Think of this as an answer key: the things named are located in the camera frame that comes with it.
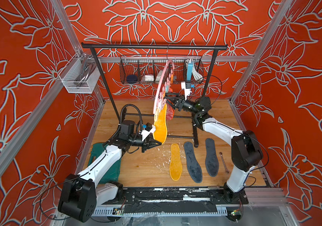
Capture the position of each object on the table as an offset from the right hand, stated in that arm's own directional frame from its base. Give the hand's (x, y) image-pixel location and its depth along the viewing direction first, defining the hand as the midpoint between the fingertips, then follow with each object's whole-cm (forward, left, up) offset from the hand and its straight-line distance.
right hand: (162, 98), depth 69 cm
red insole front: (+6, -5, -17) cm, 18 cm away
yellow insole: (-13, +1, -13) cm, 18 cm away
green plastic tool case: (-27, +28, -33) cm, 51 cm away
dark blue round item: (+29, +22, -9) cm, 38 cm away
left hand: (-14, +2, -19) cm, 24 cm away
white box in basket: (+23, +9, -4) cm, 25 cm away
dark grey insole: (-23, -19, -37) cm, 48 cm away
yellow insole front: (-20, -8, -37) cm, 43 cm away
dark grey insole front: (-17, -31, -38) cm, 52 cm away
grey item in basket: (+26, +3, -5) cm, 27 cm away
